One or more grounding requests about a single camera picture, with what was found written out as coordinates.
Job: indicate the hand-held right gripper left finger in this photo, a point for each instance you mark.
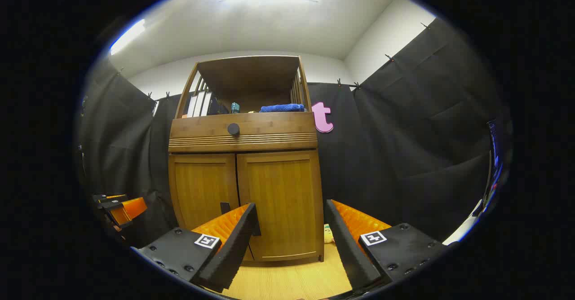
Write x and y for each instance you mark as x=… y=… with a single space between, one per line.
x=233 y=246

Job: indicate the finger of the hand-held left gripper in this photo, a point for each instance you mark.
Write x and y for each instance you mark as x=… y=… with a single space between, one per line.
x=110 y=197
x=130 y=209

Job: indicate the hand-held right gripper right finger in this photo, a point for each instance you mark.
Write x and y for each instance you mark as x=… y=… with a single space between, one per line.
x=346 y=246

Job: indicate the wooden cabinet door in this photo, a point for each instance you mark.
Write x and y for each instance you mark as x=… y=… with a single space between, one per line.
x=287 y=192
x=202 y=187

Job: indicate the wooden double-door shoe cabinet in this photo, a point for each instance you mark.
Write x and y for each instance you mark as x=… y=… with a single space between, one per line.
x=251 y=73

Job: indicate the wooden cabinet drawer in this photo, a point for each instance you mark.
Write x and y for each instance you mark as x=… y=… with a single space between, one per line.
x=278 y=127

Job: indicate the yellow plush toy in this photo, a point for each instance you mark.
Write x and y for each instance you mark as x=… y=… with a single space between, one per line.
x=329 y=235

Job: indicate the round black drawer knob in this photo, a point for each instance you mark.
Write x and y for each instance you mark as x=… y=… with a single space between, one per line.
x=233 y=129

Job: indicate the black backdrop cloth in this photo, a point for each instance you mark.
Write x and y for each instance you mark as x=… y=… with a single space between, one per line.
x=404 y=134

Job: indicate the folded blue towel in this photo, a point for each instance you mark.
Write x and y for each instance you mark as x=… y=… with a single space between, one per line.
x=282 y=108

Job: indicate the narrow ceiling strip light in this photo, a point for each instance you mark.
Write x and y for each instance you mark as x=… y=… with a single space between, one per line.
x=128 y=36

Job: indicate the computer monitor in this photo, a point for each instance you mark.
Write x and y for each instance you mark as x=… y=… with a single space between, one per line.
x=494 y=156

